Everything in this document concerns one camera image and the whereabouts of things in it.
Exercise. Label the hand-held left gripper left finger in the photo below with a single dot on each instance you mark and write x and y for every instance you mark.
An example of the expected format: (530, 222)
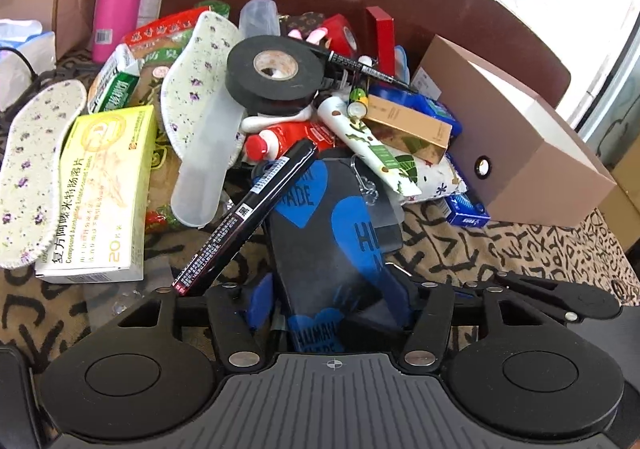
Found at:
(260, 301)

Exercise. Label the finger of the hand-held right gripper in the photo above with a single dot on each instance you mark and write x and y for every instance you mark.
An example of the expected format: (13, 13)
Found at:
(575, 304)

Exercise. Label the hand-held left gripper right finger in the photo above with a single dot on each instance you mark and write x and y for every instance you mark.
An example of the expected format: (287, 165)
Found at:
(404, 296)

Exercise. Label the black blue heart phone case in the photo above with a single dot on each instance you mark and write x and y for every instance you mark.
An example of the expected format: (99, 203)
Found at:
(320, 254)

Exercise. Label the tan cardboard box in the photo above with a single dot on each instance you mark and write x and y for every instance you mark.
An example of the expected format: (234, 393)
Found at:
(525, 139)

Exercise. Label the thick black marker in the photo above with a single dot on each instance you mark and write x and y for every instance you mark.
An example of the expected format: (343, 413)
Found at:
(250, 214)

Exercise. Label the blue medicine box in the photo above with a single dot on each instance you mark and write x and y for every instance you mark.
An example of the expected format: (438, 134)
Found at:
(467, 214)

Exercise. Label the printed white cloth pouch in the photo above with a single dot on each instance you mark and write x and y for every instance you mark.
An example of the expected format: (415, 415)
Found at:
(440, 179)

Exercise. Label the brown cardboard carton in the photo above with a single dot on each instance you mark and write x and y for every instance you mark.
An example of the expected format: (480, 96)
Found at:
(622, 184)

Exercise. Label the white green hand cream tube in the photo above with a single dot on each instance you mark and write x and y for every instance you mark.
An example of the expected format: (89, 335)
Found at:
(365, 149)

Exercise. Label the red glue tube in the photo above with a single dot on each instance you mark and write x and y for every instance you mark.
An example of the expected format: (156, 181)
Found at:
(285, 139)

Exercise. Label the small brown carton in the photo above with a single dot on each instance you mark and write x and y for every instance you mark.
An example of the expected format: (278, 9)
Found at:
(410, 129)

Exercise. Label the blue green packet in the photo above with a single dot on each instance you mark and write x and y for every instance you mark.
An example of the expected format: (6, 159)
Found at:
(430, 106)

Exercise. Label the yellow medicine box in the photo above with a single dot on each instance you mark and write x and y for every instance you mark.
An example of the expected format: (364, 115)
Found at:
(100, 189)

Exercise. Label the green yellow battery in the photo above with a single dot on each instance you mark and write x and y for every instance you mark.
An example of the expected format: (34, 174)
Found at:
(358, 101)

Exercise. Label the black tape roll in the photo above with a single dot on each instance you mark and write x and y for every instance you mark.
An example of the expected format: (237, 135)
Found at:
(275, 79)

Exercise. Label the thin black pen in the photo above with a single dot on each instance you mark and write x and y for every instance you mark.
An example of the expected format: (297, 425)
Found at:
(370, 70)

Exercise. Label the floral insole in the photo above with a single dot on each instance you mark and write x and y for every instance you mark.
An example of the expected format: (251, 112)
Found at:
(35, 169)
(195, 74)

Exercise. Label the red box with clear window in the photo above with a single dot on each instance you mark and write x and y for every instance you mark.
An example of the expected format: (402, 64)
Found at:
(380, 39)

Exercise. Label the green white toothpaste box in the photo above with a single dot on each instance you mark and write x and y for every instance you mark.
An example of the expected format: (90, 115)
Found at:
(112, 84)

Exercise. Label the clear plastic container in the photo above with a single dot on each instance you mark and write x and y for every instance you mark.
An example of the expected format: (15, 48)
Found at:
(257, 16)

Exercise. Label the red snack packet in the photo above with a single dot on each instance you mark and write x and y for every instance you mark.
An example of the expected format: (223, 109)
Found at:
(155, 31)

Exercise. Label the green tape roll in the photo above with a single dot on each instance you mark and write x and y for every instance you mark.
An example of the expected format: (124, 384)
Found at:
(212, 9)

